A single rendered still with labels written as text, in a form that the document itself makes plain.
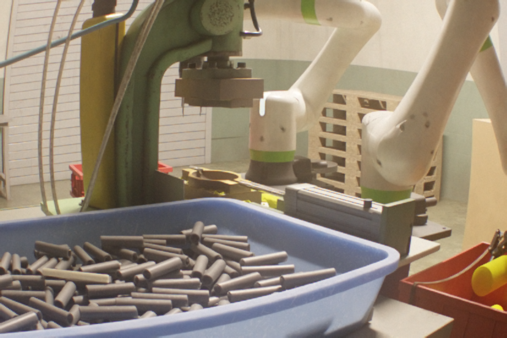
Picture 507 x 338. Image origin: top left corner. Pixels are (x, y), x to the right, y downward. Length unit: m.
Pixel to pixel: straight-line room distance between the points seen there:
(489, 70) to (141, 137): 0.79
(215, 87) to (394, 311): 0.53
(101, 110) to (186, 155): 6.38
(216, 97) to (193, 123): 6.33
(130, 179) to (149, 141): 0.07
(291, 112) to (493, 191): 1.92
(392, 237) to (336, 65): 1.06
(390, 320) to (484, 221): 2.74
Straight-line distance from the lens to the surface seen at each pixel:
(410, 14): 6.39
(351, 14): 1.61
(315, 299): 0.59
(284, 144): 1.72
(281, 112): 1.70
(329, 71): 1.82
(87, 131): 1.07
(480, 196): 3.44
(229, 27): 1.09
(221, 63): 1.11
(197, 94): 1.11
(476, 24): 1.14
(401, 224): 0.83
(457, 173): 6.04
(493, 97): 1.34
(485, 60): 1.32
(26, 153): 6.52
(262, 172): 1.73
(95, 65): 1.04
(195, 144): 7.43
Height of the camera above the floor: 1.26
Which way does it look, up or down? 11 degrees down
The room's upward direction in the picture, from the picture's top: 1 degrees clockwise
